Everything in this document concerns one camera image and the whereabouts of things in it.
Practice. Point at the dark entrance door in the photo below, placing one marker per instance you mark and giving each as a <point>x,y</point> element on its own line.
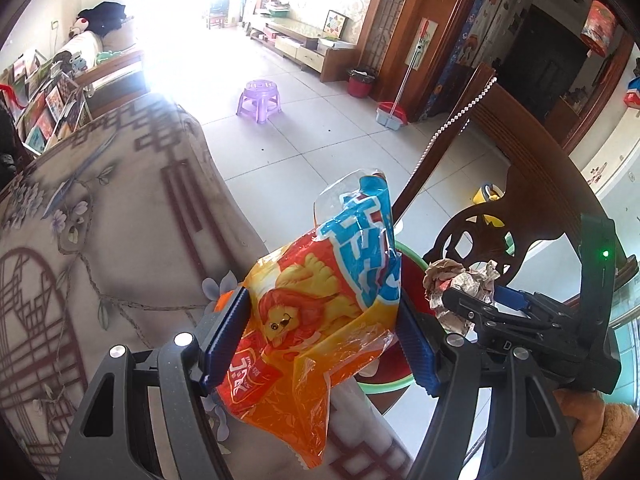
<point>545,60</point>

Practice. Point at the red bag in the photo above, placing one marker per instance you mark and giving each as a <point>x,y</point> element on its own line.
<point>10,94</point>

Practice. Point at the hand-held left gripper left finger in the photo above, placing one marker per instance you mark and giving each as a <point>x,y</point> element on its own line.
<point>225,335</point>

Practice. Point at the door with cartoon stickers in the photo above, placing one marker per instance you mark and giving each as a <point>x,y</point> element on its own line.
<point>480,30</point>

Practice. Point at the printed paper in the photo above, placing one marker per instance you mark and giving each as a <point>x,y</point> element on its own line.
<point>450,275</point>

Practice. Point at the carved dark wooden chair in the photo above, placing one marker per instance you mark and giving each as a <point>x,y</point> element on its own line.
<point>530,170</point>

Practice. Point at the black jacket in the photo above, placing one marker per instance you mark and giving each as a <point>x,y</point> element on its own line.
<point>6,160</point>

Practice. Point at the red hanging lantern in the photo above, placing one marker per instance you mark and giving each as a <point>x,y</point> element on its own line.
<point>597,27</point>

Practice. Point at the long television cabinet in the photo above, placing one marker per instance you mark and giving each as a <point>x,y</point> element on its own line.
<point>300,45</point>

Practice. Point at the red basin with green rim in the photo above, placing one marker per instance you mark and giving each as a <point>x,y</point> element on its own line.
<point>412,285</point>

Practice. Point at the purple plastic stool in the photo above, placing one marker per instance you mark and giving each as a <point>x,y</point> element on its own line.
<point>260,100</point>

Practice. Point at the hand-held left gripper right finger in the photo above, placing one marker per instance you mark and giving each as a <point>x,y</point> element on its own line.
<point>417,345</point>

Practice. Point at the framed geometric picture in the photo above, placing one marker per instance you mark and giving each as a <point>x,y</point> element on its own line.
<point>337,25</point>

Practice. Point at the person's right forearm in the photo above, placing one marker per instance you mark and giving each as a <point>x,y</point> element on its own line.
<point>610,435</point>

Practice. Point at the wooden sofa bench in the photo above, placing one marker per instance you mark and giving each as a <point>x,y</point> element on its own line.
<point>115,75</point>

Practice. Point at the white book rack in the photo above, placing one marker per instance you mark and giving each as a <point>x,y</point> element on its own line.
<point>50,105</point>

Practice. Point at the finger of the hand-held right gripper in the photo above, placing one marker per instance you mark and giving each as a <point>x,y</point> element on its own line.
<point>470,310</point>
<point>510,297</point>

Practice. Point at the blue and red box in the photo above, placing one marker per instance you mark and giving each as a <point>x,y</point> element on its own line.
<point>634,92</point>

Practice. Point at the orange snack bag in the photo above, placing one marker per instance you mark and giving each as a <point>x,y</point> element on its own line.
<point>310,310</point>

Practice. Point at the yellow plastic toy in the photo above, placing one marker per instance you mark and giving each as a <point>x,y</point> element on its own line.
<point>487,195</point>

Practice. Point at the red trash bin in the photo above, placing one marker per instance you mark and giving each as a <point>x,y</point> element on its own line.
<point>360,85</point>

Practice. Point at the black and white plush toy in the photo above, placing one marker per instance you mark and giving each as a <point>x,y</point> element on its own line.
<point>79,26</point>

